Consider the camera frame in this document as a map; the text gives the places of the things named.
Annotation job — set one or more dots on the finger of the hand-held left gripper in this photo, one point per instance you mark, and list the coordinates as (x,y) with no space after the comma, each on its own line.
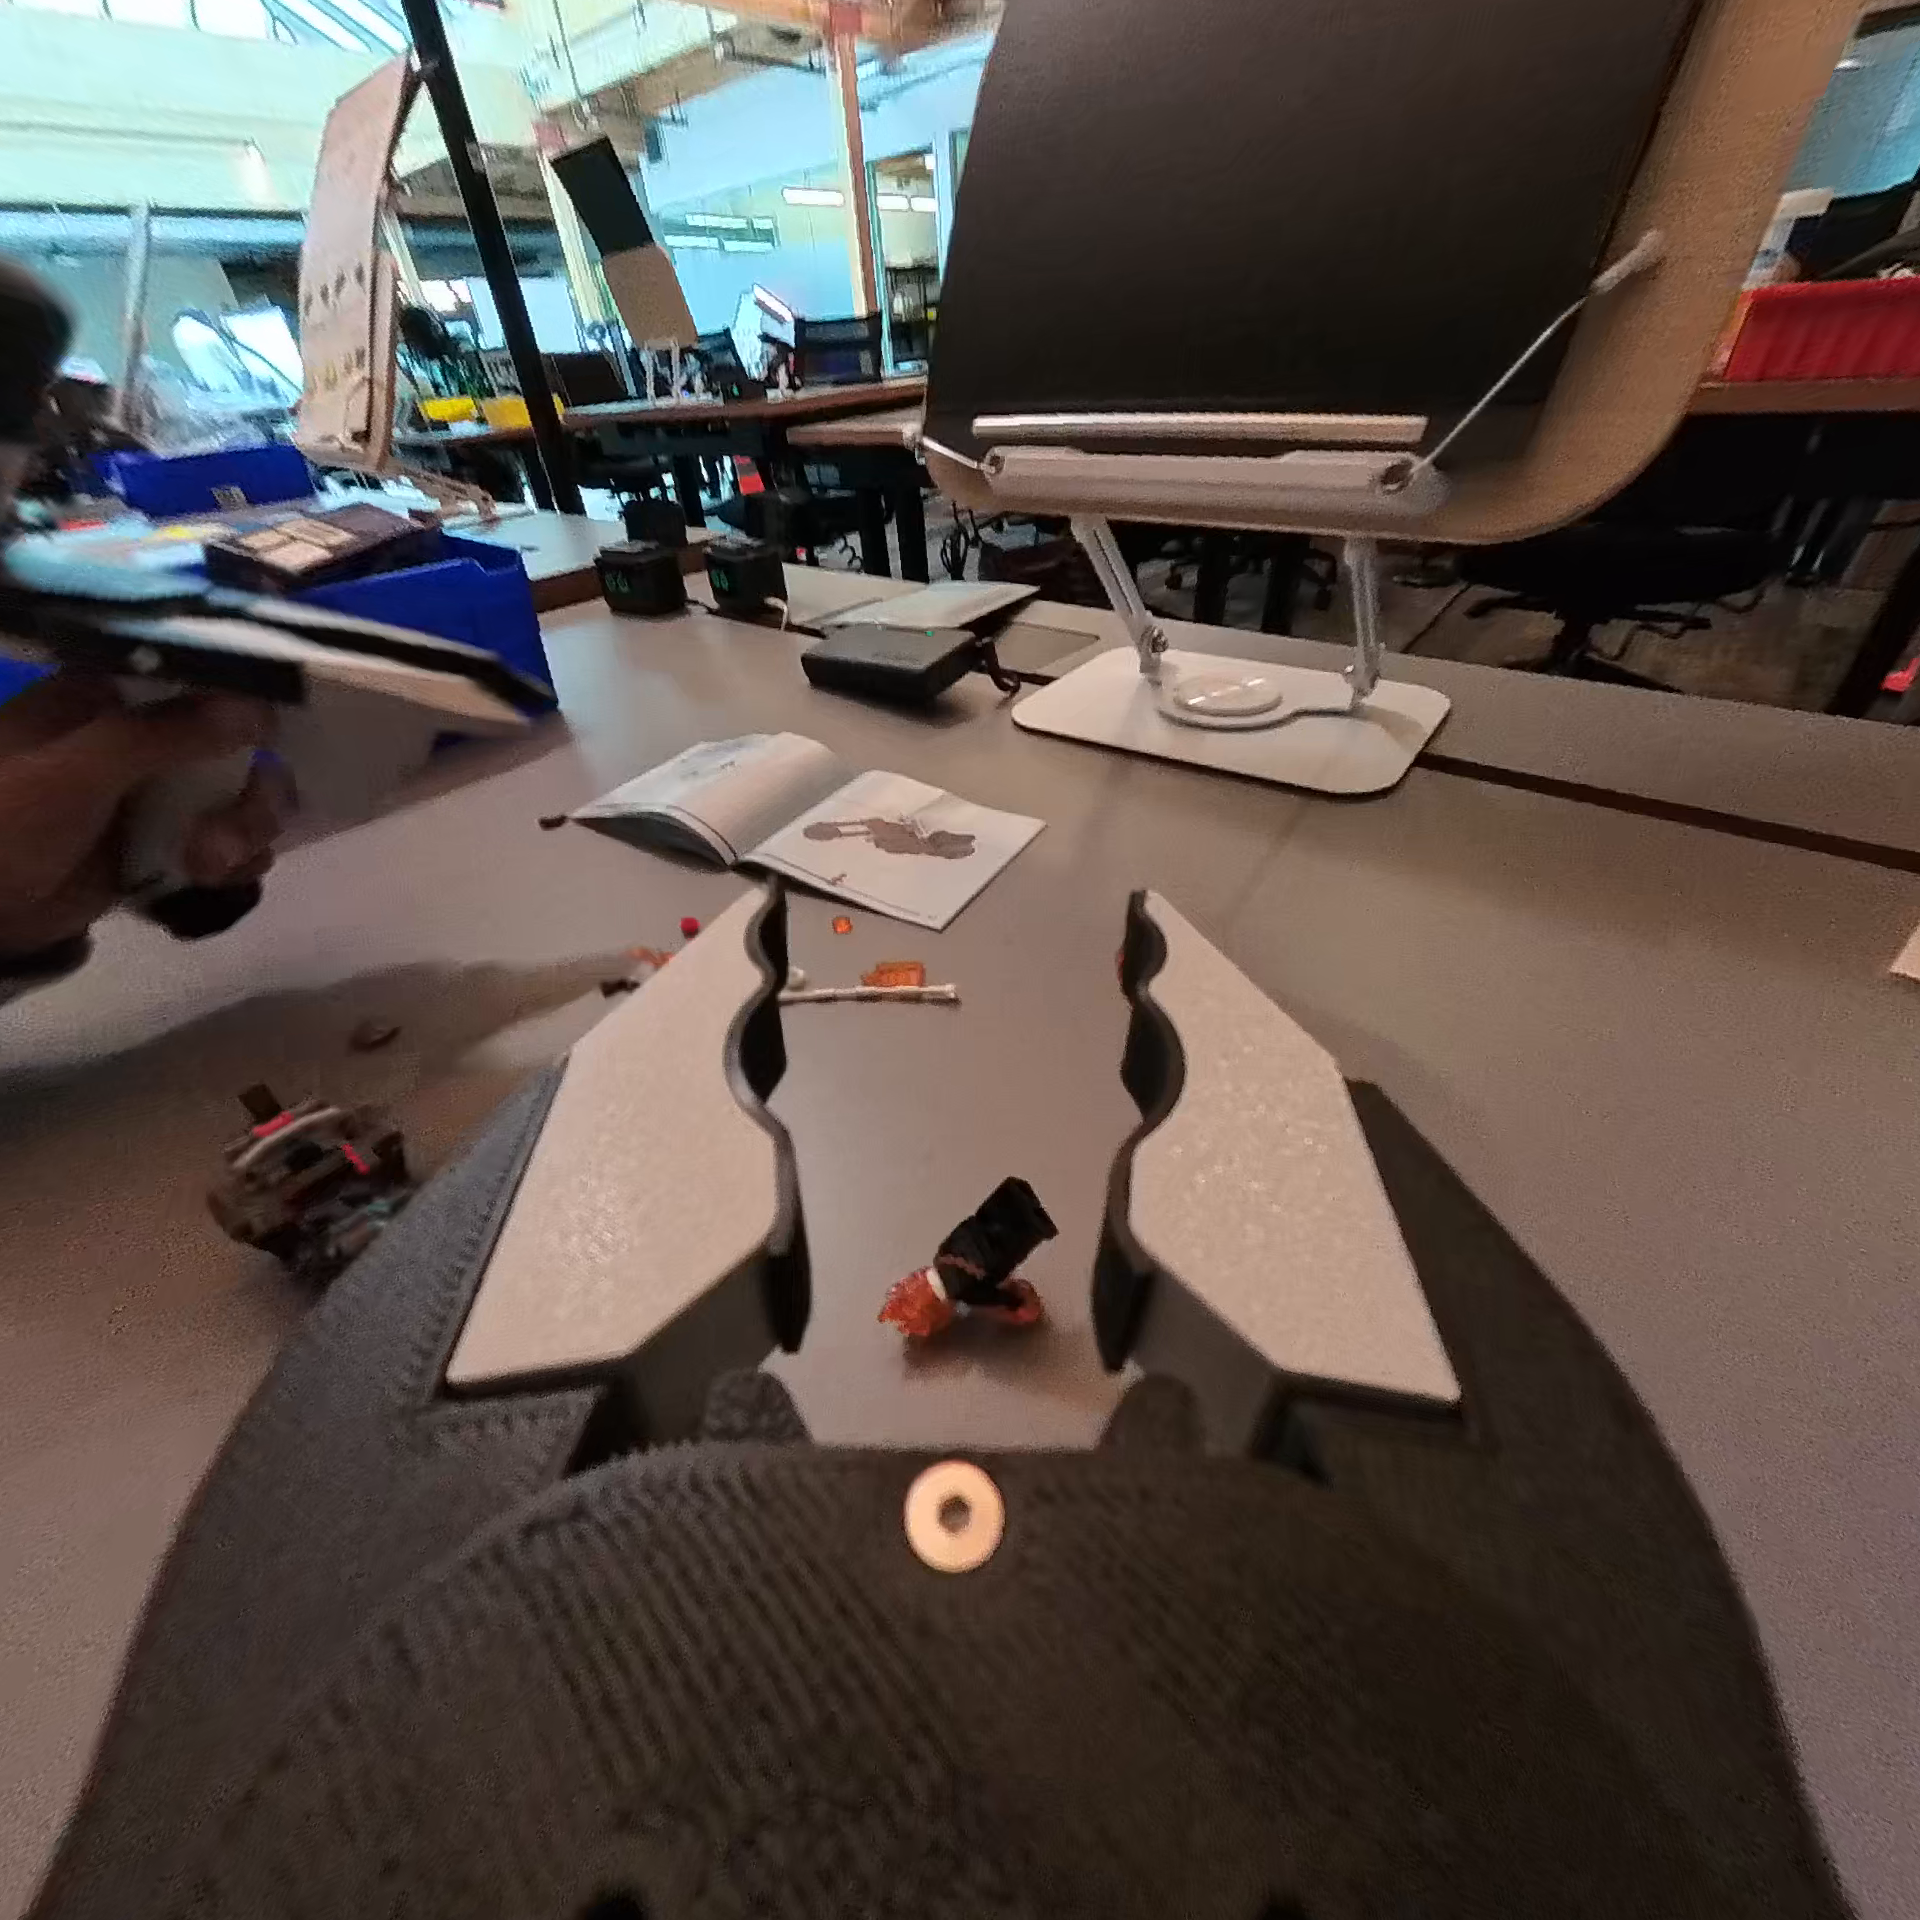
(390,690)

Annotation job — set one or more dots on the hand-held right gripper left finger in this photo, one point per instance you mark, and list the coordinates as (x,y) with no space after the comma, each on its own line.
(629,1170)

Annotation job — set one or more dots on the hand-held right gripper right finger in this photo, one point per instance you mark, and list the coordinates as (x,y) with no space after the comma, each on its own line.
(1276,1201)

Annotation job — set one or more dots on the black and orange lego figure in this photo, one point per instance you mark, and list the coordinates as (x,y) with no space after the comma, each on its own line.
(974,1260)

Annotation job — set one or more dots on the lego motorcycle model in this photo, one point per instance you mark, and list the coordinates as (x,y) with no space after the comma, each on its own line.
(307,1177)

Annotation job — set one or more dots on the lego instruction booklet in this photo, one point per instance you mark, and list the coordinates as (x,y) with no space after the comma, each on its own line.
(811,825)

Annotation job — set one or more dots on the large orange flame lego piece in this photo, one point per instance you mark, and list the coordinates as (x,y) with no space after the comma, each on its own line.
(652,961)

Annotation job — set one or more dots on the person's left hand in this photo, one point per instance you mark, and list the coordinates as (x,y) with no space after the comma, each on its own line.
(60,840)

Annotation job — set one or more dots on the large blue storage bin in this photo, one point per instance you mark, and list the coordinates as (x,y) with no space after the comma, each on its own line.
(451,616)

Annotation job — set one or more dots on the dark product box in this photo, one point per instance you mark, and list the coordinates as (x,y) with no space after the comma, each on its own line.
(316,543)

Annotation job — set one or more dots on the small blue storage bin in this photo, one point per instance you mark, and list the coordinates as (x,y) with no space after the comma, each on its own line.
(212,475)

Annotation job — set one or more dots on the black battery charger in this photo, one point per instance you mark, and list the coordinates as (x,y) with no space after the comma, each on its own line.
(641,580)
(745,578)

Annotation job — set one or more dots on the long wooden desk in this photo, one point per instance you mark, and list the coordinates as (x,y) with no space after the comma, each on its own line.
(722,408)

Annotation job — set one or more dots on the beige printed board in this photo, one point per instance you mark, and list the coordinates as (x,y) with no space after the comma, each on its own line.
(353,255)

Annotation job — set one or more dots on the black pole lamp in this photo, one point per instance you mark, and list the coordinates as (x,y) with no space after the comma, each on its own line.
(487,255)

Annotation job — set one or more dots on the black power brick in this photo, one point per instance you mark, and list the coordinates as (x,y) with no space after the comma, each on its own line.
(885,661)

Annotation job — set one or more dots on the white paper sheet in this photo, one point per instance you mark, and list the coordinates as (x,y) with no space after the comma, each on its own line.
(1909,953)

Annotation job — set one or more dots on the black portable monitor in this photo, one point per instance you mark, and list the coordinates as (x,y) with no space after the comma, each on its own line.
(1276,194)

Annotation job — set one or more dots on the red storage bin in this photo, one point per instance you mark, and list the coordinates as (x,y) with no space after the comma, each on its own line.
(1822,323)

